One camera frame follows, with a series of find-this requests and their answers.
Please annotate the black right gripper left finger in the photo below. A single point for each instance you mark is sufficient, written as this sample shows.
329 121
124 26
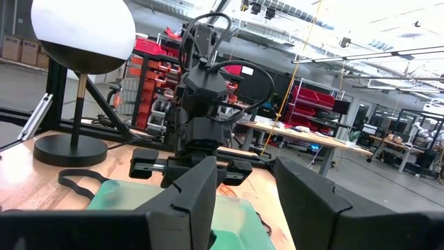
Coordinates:
187 208

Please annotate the brown cardboard box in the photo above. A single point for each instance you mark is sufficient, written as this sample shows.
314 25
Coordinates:
42 58
29 52
11 48

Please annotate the thin dark rubber band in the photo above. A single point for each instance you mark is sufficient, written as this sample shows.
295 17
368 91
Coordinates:
265 224

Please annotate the black monitor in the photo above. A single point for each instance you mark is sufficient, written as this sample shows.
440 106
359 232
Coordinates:
341 107

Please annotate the shelf with red bins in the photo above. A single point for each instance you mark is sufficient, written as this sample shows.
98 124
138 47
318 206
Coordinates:
308 97
149 47

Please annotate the wooden top workbench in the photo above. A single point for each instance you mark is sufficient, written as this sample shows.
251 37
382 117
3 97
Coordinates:
395 142

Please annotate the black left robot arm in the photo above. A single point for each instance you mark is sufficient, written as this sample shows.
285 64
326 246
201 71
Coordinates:
204 90

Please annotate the small potted plant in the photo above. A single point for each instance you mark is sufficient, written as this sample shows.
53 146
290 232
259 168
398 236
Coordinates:
353 139

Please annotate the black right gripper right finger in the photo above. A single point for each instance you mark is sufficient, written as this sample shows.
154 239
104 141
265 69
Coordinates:
319 212

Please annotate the white globe table lamp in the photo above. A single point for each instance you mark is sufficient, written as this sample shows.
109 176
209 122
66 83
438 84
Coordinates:
83 27

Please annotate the black aluminium table frame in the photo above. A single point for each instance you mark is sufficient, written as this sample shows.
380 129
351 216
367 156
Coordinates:
57 90

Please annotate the black ceiling spotlight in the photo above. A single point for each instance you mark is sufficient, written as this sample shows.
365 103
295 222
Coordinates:
255 7
270 13

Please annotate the long wooden table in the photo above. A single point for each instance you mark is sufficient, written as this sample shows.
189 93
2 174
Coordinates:
312 137

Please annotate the teal translucent plastic bin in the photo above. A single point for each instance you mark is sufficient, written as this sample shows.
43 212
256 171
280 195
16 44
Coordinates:
239 225

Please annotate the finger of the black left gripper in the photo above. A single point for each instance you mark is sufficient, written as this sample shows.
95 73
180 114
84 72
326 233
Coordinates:
173 175

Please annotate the silver aluminium bracket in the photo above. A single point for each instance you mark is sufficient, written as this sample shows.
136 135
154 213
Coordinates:
34 116

